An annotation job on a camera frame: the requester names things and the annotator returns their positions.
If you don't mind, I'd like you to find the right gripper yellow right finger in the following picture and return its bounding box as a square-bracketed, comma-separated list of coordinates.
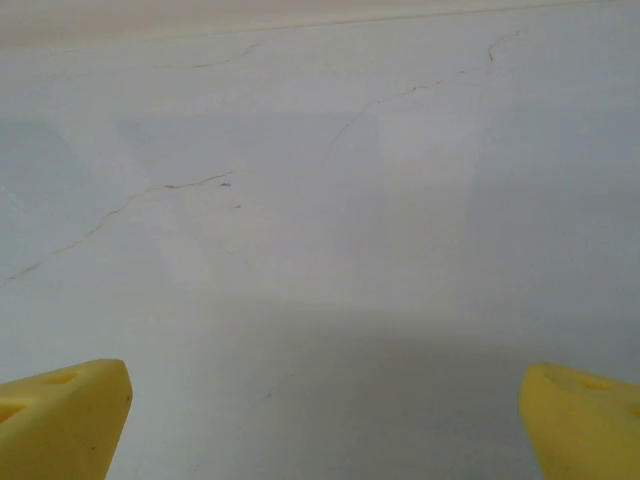
[518, 362, 640, 480]

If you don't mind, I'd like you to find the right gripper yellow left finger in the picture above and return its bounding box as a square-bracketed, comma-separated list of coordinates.
[0, 357, 134, 480]

